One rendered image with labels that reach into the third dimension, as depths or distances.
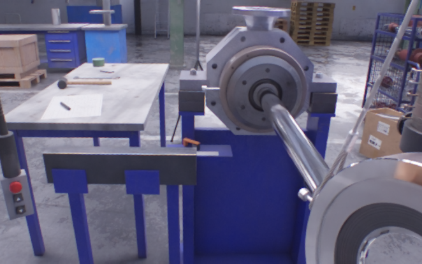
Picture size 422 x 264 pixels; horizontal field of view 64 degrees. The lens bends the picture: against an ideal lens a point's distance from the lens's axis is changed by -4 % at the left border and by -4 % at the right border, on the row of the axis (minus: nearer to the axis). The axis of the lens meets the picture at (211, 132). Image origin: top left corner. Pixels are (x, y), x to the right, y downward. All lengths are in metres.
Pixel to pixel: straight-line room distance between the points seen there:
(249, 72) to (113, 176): 0.69
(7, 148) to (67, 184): 0.61
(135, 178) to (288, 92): 0.71
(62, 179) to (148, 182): 0.35
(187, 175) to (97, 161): 0.36
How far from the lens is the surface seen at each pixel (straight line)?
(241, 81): 1.44
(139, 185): 1.48
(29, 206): 1.08
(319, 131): 1.75
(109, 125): 1.79
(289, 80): 1.47
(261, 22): 1.60
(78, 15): 12.27
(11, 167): 1.01
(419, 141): 2.68
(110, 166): 1.48
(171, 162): 1.43
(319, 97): 1.68
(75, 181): 1.54
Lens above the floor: 1.48
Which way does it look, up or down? 22 degrees down
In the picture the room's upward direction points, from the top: 1 degrees clockwise
